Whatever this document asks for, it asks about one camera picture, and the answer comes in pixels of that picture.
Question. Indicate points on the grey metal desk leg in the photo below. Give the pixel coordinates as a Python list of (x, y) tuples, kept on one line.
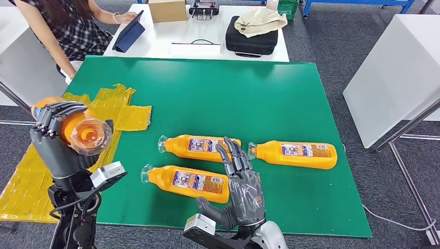
[(13, 96)]

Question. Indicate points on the black controller device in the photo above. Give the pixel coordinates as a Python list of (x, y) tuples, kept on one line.
[(204, 8)]

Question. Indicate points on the black carrying case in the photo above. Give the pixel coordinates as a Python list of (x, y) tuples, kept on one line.
[(251, 44)]

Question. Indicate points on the person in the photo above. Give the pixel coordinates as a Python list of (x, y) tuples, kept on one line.
[(75, 34)]

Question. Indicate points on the blue metal rack frame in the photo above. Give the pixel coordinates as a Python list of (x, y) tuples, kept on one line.
[(357, 2)]

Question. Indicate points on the white side table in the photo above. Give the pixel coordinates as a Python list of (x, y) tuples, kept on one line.
[(395, 68)]

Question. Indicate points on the white seat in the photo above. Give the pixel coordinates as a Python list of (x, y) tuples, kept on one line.
[(76, 65)]

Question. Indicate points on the tablet in blue case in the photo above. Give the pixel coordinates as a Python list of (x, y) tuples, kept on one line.
[(130, 34)]

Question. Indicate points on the yellow taped cardboard sheet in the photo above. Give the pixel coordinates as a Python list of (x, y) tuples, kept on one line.
[(20, 192)]

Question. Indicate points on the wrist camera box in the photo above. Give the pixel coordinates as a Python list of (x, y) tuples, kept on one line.
[(201, 228), (108, 173)]

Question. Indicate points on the beige cloth bag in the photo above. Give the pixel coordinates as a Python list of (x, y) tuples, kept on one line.
[(261, 22)]

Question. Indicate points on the white desk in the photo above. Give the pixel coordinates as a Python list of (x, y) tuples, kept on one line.
[(20, 68)]

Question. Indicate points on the grey metal table frame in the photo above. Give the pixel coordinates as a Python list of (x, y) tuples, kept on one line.
[(411, 191)]

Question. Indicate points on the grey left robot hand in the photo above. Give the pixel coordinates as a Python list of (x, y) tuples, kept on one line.
[(58, 154)]

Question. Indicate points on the green table board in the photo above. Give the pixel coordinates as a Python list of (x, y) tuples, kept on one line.
[(302, 103)]

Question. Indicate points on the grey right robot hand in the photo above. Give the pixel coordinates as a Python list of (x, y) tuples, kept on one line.
[(245, 199)]

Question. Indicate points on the person's left hand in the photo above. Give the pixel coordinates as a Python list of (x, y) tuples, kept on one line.
[(125, 18)]

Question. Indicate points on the orange detergent bottle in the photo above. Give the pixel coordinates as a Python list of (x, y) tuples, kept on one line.
[(165, 178), (87, 135), (295, 159), (185, 147)]

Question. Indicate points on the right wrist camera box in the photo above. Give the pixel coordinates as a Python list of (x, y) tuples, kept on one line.
[(201, 228)]

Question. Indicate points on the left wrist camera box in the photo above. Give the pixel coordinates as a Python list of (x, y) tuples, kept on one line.
[(108, 173)]

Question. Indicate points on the brown cardboard box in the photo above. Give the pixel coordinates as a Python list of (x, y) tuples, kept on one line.
[(167, 10)]

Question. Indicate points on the green plastic crate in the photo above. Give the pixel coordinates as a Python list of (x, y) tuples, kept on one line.
[(288, 9)]

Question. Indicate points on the white flat box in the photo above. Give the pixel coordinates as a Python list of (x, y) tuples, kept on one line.
[(196, 50)]

